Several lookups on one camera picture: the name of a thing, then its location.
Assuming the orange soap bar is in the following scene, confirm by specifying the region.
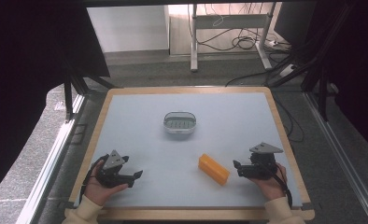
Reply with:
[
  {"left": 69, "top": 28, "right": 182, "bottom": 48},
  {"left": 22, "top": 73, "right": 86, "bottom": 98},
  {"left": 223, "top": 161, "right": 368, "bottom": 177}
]
[{"left": 197, "top": 152, "right": 231, "bottom": 187}]

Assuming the person's right hand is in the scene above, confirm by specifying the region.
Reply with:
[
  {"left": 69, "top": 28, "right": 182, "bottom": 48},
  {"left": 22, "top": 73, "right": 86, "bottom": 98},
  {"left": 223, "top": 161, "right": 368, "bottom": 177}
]
[{"left": 254, "top": 163, "right": 289, "bottom": 202}]

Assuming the black curtain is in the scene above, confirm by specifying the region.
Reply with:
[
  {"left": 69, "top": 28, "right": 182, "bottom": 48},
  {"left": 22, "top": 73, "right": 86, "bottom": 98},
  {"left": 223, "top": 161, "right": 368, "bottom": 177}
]
[
  {"left": 0, "top": 0, "right": 111, "bottom": 203},
  {"left": 274, "top": 0, "right": 368, "bottom": 160}
]

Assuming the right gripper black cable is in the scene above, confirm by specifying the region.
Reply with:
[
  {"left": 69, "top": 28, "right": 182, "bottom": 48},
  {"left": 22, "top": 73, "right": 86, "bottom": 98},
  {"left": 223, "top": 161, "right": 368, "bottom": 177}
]
[{"left": 265, "top": 161, "right": 294, "bottom": 209}]

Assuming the thin black cable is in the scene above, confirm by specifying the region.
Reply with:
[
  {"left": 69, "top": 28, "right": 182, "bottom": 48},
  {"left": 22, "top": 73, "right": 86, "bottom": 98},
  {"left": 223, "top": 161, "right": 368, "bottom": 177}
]
[{"left": 273, "top": 92, "right": 305, "bottom": 144}]

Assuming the tangle of black floor cables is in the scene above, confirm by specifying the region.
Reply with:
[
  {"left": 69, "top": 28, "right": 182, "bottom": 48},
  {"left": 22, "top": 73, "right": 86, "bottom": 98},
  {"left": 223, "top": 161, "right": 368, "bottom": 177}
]
[{"left": 196, "top": 27, "right": 290, "bottom": 53}]

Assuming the white cable loop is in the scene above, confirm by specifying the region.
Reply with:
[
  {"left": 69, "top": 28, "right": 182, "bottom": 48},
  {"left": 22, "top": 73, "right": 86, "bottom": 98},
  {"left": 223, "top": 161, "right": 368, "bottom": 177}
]
[{"left": 211, "top": 14, "right": 226, "bottom": 28}]

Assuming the white power strip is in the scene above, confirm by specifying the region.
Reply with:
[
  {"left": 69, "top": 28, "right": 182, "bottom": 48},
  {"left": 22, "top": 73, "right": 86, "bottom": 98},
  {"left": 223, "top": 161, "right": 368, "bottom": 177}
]
[{"left": 277, "top": 63, "right": 299, "bottom": 78}]

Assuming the black floor cable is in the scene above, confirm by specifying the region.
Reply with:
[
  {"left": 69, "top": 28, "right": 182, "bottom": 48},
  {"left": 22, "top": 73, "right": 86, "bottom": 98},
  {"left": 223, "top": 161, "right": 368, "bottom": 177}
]
[{"left": 224, "top": 68, "right": 286, "bottom": 88}]

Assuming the black metal stand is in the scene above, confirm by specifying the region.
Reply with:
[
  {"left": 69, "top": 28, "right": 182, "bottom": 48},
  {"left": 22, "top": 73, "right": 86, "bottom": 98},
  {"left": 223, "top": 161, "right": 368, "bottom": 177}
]
[
  {"left": 265, "top": 3, "right": 354, "bottom": 123},
  {"left": 61, "top": 57, "right": 120, "bottom": 123}
]

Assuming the white panel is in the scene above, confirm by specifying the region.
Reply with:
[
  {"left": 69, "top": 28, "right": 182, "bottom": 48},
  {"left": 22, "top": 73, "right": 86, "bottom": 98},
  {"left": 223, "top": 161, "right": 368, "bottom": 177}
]
[{"left": 86, "top": 5, "right": 171, "bottom": 54}]

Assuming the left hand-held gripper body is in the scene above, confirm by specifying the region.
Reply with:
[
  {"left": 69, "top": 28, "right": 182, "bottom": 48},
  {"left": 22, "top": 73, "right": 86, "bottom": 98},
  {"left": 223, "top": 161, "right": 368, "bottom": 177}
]
[{"left": 95, "top": 149, "right": 135, "bottom": 189}]

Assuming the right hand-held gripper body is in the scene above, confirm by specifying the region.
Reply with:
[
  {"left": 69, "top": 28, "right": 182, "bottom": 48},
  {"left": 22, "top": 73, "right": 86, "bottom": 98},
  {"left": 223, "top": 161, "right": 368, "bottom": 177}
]
[{"left": 241, "top": 142, "right": 285, "bottom": 181}]

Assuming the white metal desk frame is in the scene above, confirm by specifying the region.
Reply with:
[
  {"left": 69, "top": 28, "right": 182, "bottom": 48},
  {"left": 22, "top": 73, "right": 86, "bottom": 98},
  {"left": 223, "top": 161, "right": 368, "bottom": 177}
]
[{"left": 189, "top": 2, "right": 278, "bottom": 73}]

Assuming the dark floor outlet cover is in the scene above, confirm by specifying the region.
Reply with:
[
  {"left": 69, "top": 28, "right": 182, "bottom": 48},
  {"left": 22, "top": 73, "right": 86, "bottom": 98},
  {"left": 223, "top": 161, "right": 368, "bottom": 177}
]
[{"left": 70, "top": 123, "right": 89, "bottom": 146}]

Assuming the aluminium floor rail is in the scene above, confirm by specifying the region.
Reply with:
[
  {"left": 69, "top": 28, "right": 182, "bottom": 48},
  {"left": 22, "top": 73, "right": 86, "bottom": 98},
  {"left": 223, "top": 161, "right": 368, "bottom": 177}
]
[
  {"left": 303, "top": 91, "right": 368, "bottom": 224},
  {"left": 15, "top": 92, "right": 87, "bottom": 224}
]

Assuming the person's left hand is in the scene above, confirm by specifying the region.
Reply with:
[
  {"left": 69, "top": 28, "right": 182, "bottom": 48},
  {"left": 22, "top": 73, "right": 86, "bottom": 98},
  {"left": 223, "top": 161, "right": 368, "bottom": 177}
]
[{"left": 84, "top": 158, "right": 129, "bottom": 206}]

